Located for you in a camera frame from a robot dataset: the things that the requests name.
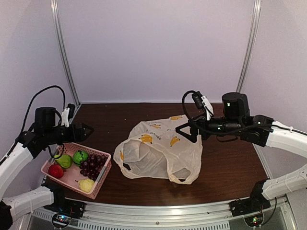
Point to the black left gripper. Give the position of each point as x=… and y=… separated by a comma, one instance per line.
x=79, y=136

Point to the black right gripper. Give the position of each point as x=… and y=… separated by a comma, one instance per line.
x=194, y=131

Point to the green pear fruit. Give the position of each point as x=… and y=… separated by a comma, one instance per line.
x=65, y=161

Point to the dark red grape bunch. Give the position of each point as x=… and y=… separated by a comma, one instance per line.
x=92, y=167

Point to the beige plastic bag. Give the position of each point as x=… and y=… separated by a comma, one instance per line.
x=154, y=149

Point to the red fruit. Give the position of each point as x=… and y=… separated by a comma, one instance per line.
x=56, y=171

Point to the yellow fruit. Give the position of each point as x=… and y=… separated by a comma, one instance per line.
x=86, y=185

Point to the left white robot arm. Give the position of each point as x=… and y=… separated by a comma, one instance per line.
x=49, y=127

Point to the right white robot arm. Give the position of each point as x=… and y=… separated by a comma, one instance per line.
x=260, y=130

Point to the pink perforated plastic basket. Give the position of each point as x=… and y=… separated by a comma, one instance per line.
x=72, y=175

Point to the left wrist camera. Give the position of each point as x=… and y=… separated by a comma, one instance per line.
x=67, y=115

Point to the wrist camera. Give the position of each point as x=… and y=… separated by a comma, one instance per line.
x=67, y=115
x=202, y=103

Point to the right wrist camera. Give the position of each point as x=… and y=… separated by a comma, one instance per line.
x=202, y=103

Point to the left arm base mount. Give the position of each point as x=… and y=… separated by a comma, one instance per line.
x=64, y=210

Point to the front aluminium rail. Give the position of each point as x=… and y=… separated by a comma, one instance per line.
x=211, y=216

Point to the right aluminium frame post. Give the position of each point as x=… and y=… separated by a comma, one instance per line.
x=254, y=26

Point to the aluminium frame post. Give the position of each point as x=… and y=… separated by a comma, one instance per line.
x=62, y=50
x=254, y=26

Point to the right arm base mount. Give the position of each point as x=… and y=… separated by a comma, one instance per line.
x=252, y=207

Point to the left aluminium frame post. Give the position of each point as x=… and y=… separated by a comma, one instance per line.
x=62, y=50

